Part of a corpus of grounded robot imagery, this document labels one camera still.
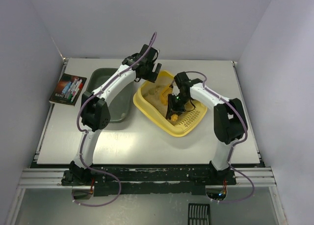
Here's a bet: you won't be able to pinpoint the aluminium frame rail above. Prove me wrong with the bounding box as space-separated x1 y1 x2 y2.
19 167 276 188

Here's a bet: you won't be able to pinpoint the dark grey plastic tray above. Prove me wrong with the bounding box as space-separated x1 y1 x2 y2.
86 68 134 123

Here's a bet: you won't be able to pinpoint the book with markers cover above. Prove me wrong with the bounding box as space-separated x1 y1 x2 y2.
49 73 87 106

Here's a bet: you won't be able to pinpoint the black vent grille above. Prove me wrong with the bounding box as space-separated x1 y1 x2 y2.
187 203 211 225

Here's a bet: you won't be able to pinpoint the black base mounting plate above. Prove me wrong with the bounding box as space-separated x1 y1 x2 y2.
61 164 236 197

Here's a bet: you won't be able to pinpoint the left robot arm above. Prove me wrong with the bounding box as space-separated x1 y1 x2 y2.
61 45 161 186

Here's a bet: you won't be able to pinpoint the orange litter scoop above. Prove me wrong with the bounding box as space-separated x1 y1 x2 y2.
159 84 179 122

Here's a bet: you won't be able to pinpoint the yellow litter box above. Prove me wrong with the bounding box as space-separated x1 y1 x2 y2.
133 70 207 137

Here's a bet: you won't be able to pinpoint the beige litter pellets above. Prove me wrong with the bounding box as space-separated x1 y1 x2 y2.
141 83 170 118

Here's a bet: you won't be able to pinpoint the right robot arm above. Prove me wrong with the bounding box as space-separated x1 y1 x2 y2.
160 72 248 181

